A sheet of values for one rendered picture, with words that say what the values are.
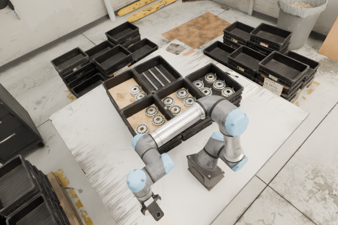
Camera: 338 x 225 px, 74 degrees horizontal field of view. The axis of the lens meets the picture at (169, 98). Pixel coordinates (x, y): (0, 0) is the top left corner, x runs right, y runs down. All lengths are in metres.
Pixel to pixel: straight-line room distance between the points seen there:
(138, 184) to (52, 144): 2.32
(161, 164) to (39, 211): 1.56
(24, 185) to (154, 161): 1.60
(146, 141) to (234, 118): 0.39
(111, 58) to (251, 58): 1.77
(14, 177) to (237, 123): 1.99
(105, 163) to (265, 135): 1.23
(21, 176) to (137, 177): 1.65
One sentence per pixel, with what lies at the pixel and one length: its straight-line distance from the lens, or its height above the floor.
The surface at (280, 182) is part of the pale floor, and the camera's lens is 2.52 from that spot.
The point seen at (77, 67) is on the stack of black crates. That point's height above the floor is 0.52.
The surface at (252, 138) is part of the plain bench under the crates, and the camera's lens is 1.84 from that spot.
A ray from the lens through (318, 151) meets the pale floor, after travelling 2.81.
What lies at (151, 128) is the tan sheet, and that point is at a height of 0.83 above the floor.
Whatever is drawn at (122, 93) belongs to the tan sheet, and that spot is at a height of 0.83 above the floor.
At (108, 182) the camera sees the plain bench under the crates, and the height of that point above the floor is 0.70.
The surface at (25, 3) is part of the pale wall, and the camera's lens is 4.45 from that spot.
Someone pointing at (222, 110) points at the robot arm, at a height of 1.43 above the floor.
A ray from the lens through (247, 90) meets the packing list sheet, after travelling 2.15.
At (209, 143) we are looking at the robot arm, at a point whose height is 0.98.
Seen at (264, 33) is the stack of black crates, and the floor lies 0.50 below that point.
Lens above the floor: 2.25
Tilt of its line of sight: 48 degrees down
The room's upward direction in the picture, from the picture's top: 10 degrees counter-clockwise
